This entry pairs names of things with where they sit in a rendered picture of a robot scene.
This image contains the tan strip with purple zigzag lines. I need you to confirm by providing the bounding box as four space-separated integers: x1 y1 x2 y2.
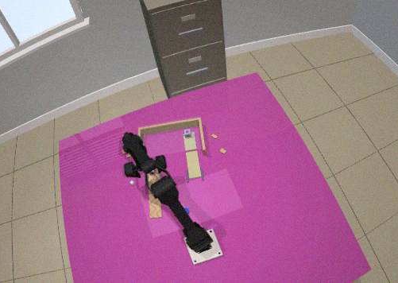
149 169 162 219

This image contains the pale yellow flat strip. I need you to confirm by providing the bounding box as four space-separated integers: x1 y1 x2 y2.
186 151 201 179

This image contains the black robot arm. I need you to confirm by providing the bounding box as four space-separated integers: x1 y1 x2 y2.
122 132 213 254

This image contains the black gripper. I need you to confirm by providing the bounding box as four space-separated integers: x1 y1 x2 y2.
124 155 167 178

